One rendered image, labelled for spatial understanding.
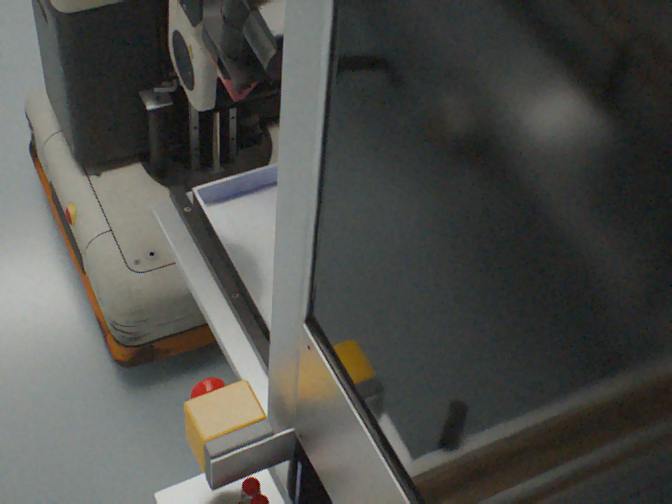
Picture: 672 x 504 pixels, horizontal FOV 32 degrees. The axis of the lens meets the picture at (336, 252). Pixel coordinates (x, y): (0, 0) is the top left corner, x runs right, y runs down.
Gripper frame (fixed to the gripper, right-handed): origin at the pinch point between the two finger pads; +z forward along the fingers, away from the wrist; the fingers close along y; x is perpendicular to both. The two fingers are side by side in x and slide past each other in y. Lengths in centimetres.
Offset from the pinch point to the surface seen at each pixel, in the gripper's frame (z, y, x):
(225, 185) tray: 17.2, 1.5, -1.1
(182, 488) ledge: 13.7, 39.1, -22.7
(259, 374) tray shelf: 15.3, 29.0, -8.7
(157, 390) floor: 111, -13, -3
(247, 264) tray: 17.6, 13.4, -3.2
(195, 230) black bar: 16.9, 6.7, -7.6
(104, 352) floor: 114, -26, -10
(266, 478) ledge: 13.2, 41.8, -13.7
